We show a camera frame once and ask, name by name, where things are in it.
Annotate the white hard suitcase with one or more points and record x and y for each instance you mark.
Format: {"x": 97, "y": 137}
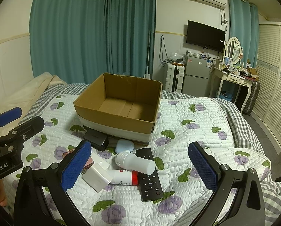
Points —
{"x": 173, "y": 77}

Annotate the white bottle with red cap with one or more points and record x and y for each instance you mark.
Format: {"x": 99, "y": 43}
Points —
{"x": 121, "y": 177}

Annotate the beige blanket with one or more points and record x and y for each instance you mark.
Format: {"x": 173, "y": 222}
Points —
{"x": 29, "y": 91}

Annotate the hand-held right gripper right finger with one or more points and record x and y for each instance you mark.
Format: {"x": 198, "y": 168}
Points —
{"x": 201, "y": 167}

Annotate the white pole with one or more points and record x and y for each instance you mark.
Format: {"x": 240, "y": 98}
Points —
{"x": 148, "y": 63}

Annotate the white louvered wardrobe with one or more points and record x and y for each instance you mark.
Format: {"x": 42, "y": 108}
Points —
{"x": 270, "y": 87}

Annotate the white floral quilt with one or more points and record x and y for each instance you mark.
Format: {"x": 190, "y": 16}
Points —
{"x": 189, "y": 131}

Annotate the grey small fridge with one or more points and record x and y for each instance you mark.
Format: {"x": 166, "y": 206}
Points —
{"x": 195, "y": 80}

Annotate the black remote control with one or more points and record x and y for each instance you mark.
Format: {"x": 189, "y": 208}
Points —
{"x": 152, "y": 186}

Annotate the small black box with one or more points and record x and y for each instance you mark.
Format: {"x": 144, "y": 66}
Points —
{"x": 95, "y": 137}

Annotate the blue picture frame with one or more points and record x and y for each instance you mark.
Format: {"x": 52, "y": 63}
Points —
{"x": 228, "y": 61}

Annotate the small brown cardboard box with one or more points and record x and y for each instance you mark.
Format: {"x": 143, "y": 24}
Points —
{"x": 251, "y": 71}

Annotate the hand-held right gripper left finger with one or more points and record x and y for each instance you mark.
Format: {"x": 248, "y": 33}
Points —
{"x": 76, "y": 164}

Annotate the pink patterned pouch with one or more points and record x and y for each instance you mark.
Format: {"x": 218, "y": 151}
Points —
{"x": 89, "y": 164}

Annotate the clear plastic bag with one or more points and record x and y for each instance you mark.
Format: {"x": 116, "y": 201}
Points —
{"x": 175, "y": 57}

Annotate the white charger cube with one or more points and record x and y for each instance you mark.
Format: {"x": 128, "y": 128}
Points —
{"x": 96, "y": 176}

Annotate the dark suitcase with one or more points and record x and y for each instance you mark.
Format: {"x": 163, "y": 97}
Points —
{"x": 253, "y": 98}

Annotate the black wall television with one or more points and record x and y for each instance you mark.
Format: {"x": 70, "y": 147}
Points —
{"x": 205, "y": 36}

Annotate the light blue earbuds case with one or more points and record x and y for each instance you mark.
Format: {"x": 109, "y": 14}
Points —
{"x": 124, "y": 146}

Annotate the blue basket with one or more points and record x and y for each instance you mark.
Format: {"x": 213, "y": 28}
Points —
{"x": 226, "y": 96}

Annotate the grey checkered bed sheet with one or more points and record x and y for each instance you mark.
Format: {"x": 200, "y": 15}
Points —
{"x": 237, "y": 122}

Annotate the white cylindrical bottle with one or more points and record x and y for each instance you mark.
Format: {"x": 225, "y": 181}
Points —
{"x": 138, "y": 163}

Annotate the white vanity table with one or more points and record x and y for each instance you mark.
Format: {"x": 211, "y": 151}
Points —
{"x": 234, "y": 77}

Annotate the narrow teal curtain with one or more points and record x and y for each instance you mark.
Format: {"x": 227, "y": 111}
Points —
{"x": 243, "y": 28}

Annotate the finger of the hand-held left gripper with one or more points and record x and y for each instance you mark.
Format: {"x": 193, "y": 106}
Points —
{"x": 29, "y": 127}
{"x": 7, "y": 116}

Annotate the oval vanity mirror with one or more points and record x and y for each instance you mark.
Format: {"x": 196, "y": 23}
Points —
{"x": 233, "y": 49}

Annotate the wide teal curtain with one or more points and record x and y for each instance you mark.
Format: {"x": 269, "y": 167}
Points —
{"x": 67, "y": 33}

